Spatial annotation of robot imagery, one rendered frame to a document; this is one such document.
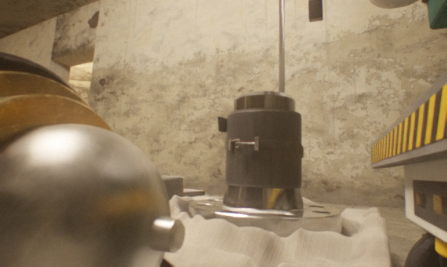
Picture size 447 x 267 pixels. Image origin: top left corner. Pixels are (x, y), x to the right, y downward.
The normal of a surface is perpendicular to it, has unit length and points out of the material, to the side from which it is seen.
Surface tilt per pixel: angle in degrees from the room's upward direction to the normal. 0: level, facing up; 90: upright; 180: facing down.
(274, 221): 90
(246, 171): 90
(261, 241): 49
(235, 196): 78
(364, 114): 91
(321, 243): 41
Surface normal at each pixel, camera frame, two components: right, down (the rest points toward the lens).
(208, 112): -0.47, -0.14
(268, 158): -0.07, -0.15
